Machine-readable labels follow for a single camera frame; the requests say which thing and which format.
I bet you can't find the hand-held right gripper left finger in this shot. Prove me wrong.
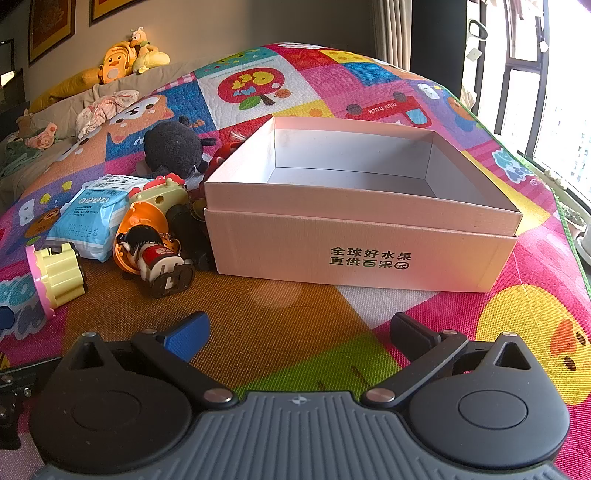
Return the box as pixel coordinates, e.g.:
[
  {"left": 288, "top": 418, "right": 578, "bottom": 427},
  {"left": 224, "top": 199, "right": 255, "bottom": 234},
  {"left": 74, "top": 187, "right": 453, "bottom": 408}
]
[{"left": 64, "top": 311, "right": 238, "bottom": 409}]

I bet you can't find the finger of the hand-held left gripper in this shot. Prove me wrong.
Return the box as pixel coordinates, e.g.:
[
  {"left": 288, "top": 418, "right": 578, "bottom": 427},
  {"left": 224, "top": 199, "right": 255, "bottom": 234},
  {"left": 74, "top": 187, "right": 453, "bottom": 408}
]
[{"left": 0, "top": 356, "right": 62, "bottom": 398}]

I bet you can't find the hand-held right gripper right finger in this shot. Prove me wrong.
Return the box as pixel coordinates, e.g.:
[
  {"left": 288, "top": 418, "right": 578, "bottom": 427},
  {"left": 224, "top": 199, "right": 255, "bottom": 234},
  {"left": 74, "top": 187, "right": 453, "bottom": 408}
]
[{"left": 362, "top": 312, "right": 537, "bottom": 409}]

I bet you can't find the blue wet wipes pack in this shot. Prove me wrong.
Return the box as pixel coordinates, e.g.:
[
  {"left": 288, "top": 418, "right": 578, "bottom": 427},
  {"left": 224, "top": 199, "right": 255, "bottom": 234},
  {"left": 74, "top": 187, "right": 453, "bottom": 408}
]
[{"left": 45, "top": 174, "right": 139, "bottom": 263}]

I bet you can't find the orange capsule toy figurine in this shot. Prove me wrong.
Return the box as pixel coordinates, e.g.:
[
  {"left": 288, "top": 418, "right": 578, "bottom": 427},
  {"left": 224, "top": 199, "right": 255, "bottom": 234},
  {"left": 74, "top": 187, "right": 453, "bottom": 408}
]
[{"left": 113, "top": 200, "right": 197, "bottom": 299}]

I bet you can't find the yellow pink cupcake toy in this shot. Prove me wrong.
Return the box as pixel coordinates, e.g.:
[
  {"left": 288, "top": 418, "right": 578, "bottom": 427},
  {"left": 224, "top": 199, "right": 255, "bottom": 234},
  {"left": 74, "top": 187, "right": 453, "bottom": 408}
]
[{"left": 25, "top": 242, "right": 88, "bottom": 319}]

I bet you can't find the red plush toy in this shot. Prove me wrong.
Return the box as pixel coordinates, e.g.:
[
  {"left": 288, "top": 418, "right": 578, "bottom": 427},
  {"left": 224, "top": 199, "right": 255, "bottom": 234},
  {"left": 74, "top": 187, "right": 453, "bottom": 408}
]
[{"left": 203, "top": 131, "right": 246, "bottom": 186}]

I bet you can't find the black plush toy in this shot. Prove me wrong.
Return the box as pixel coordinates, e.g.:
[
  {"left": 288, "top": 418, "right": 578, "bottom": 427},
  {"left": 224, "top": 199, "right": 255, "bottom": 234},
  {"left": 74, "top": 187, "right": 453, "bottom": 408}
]
[{"left": 144, "top": 115, "right": 218, "bottom": 179}]

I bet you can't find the potted plant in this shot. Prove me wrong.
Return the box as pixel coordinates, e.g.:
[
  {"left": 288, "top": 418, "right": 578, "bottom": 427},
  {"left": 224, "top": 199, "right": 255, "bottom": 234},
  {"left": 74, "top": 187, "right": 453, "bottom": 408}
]
[{"left": 560, "top": 205, "right": 591, "bottom": 241}]

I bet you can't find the green cloth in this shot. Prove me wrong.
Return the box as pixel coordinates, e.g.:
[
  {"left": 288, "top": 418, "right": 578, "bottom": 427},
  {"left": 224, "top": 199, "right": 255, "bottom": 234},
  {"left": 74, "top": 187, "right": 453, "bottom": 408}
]
[{"left": 0, "top": 138, "right": 42, "bottom": 178}]

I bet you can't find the small pink cloth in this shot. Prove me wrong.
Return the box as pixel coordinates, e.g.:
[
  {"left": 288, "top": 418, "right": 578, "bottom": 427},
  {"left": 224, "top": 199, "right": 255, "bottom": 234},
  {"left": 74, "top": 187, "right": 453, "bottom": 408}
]
[{"left": 25, "top": 122, "right": 58, "bottom": 149}]

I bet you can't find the pink white clothes pile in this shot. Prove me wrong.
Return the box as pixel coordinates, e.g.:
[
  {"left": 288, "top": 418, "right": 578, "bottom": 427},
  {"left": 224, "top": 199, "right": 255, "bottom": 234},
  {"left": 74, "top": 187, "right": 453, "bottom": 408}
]
[{"left": 75, "top": 90, "right": 140, "bottom": 139}]

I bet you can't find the beige sofa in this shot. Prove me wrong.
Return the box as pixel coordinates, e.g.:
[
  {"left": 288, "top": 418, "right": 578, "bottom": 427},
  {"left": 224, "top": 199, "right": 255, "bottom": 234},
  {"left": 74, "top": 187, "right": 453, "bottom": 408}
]
[{"left": 0, "top": 62, "right": 199, "bottom": 204}]

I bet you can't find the colourful printed play mat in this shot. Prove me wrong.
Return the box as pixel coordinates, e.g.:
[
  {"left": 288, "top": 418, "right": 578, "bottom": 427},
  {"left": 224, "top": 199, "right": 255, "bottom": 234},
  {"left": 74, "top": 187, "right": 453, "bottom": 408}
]
[{"left": 0, "top": 41, "right": 591, "bottom": 480}]

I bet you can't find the yellow pillow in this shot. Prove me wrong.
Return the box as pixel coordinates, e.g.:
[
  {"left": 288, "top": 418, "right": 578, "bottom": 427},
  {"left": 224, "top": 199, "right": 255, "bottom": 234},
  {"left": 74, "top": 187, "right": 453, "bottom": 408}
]
[{"left": 28, "top": 69, "right": 105, "bottom": 114}]

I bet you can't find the yellow banana plush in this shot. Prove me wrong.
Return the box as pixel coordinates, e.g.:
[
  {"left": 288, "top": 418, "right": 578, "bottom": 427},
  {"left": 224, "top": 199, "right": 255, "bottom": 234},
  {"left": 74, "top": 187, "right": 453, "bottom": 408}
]
[{"left": 131, "top": 50, "right": 171, "bottom": 75}]

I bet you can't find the yellow duck plush backpack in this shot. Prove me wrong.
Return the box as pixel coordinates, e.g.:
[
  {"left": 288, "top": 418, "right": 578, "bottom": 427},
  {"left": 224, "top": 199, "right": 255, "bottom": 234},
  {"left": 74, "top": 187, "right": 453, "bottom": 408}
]
[{"left": 97, "top": 44, "right": 139, "bottom": 85}]

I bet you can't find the grey curtain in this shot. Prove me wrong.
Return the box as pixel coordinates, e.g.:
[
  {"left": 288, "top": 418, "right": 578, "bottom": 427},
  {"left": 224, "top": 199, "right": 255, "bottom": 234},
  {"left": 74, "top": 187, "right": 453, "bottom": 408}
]
[{"left": 369, "top": 0, "right": 419, "bottom": 47}]

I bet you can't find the small framed picture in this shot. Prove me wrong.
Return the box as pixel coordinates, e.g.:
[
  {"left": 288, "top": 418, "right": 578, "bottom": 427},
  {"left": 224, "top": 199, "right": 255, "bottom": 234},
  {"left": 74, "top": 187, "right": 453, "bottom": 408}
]
[{"left": 89, "top": 0, "right": 139, "bottom": 26}]

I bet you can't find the large framed picture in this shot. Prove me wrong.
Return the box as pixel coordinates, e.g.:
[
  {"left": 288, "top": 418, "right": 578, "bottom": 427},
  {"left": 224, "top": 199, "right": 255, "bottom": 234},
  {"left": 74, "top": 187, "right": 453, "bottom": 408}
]
[{"left": 28, "top": 0, "right": 77, "bottom": 65}]

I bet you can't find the beige toy camera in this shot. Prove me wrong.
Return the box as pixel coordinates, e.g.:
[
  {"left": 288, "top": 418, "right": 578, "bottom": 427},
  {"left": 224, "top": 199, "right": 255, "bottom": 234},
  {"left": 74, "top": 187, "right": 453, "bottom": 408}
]
[{"left": 129, "top": 172, "right": 189, "bottom": 217}]

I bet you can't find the dark window frame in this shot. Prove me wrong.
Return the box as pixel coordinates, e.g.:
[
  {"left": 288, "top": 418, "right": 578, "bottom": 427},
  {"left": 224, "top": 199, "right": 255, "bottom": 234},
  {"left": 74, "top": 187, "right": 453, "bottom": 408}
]
[{"left": 462, "top": 0, "right": 591, "bottom": 195}]

